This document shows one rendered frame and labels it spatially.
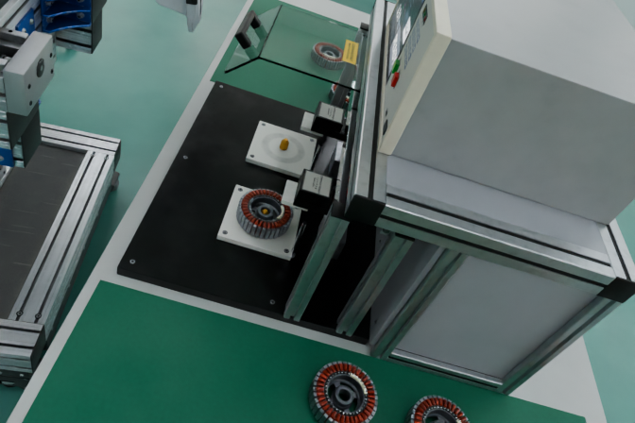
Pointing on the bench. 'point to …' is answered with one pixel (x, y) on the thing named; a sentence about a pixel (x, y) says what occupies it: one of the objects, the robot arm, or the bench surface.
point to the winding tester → (516, 85)
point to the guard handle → (247, 28)
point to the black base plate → (234, 141)
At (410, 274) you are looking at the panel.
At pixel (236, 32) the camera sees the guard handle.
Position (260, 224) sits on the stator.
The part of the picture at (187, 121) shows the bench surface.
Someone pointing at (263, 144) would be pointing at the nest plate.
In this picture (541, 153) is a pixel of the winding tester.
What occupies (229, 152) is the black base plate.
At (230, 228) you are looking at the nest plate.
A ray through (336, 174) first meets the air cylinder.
